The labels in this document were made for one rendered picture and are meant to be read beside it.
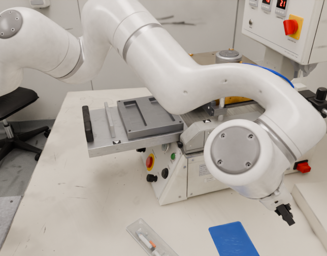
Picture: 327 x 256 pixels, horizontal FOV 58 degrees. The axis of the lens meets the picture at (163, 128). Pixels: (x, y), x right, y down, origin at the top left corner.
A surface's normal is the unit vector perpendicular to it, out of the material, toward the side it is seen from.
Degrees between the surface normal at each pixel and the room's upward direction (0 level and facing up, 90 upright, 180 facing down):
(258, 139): 36
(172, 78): 50
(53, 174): 0
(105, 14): 65
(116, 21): 54
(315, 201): 0
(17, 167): 0
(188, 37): 90
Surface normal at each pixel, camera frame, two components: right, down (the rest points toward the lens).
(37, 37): 0.71, 0.22
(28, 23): 0.44, -0.22
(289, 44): -0.96, 0.17
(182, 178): 0.28, 0.51
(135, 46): -0.59, 0.03
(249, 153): -0.41, -0.32
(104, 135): -0.02, -0.84
